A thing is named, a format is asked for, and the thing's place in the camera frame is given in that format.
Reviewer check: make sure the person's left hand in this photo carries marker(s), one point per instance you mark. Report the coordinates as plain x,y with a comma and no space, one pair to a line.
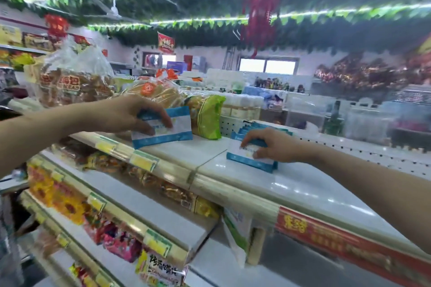
124,115

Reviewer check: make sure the person's right hand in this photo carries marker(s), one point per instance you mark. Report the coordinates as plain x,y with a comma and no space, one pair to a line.
283,147

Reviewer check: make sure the person's right thumb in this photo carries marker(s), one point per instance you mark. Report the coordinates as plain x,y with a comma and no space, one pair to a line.
261,153

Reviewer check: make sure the person's left thumb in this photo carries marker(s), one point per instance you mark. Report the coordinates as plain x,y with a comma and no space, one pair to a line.
146,127

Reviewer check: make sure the blue white snack packet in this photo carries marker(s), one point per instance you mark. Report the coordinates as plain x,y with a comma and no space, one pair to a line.
180,127
242,159

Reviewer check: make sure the person's left forearm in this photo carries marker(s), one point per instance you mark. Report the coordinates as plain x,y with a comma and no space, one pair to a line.
43,132

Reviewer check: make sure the person's right forearm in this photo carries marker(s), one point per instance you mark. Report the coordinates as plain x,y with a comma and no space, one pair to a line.
377,189

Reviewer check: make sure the row of blue packets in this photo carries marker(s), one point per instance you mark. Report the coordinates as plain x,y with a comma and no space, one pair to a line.
251,127

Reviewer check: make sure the white store shelf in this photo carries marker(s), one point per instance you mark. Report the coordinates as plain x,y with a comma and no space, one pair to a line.
256,182

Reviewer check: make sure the yellow green price tag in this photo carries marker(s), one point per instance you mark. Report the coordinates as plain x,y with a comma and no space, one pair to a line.
106,145
157,243
144,161
97,201

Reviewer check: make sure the bread bag with orange label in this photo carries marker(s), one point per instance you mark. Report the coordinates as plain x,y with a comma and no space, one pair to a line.
158,91

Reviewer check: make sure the row of white bottles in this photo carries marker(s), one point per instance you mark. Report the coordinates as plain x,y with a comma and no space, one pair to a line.
242,107

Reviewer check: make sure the green snack packet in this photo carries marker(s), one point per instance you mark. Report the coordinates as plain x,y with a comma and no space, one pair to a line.
210,117

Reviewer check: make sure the row of golden candy packets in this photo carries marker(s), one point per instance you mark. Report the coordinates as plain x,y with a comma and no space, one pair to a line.
168,191

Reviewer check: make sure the green white hanging packet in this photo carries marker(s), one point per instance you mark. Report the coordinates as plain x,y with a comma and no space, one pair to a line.
237,233

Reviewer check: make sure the stack of clear plastic containers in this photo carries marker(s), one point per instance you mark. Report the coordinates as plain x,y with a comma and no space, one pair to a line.
340,118

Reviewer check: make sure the red hanging sign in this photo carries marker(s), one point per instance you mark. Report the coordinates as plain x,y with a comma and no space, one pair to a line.
166,43

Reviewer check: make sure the window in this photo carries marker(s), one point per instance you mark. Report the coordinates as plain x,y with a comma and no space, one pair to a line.
267,66

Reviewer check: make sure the large clear bread bag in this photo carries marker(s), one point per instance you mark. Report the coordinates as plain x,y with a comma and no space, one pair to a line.
72,75

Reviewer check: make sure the row of orange yellow packets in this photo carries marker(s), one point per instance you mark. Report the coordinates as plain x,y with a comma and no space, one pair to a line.
55,196

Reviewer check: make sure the row of pink packets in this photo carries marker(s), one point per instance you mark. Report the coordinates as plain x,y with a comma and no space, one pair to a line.
116,239

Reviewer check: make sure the red banner strip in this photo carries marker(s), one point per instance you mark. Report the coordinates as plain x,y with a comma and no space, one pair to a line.
340,243

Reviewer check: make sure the white ceiling fan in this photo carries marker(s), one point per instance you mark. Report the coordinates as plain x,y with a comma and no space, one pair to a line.
112,11

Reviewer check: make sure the large red hanging lantern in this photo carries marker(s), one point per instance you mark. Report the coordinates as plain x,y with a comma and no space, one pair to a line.
260,21

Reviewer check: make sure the red gold tinsel decoration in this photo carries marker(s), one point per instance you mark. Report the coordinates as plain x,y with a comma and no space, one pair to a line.
370,73

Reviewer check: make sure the small red hanging lantern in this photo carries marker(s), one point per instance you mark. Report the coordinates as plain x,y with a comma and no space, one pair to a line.
56,25

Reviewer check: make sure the white yellow printed packet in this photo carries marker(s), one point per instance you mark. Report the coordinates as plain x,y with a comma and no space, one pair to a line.
158,268

